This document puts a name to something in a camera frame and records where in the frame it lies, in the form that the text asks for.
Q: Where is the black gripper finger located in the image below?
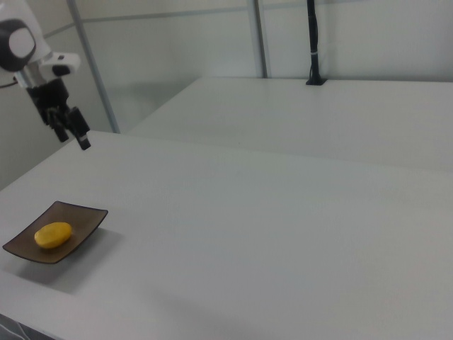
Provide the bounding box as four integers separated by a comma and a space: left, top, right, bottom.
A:
52, 119, 69, 144
69, 106, 93, 151

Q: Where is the brown square ceramic plate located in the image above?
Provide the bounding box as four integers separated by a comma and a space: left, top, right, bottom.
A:
2, 200, 109, 266

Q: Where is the grey metal frame post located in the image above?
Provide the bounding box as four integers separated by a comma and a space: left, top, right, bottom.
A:
252, 0, 273, 79
66, 0, 122, 135

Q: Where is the black camera pole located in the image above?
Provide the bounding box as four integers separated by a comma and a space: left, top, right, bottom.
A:
305, 0, 328, 87

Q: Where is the yellow lemon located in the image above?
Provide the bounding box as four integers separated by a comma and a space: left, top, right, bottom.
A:
33, 221, 74, 250

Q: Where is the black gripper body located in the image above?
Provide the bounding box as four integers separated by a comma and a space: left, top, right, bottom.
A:
25, 79, 74, 130

